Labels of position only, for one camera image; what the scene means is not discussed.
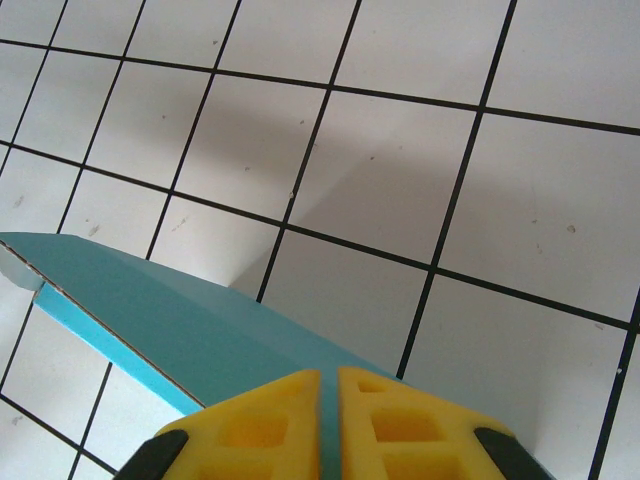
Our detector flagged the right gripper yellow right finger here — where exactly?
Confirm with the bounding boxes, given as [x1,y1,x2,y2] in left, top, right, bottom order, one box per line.
[339,366,551,480]

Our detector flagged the white and teal paper box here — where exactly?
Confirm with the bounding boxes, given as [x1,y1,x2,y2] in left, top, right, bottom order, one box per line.
[0,232,556,480]

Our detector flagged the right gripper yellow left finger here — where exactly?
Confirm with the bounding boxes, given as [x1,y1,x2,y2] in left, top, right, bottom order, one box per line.
[117,368,322,480]

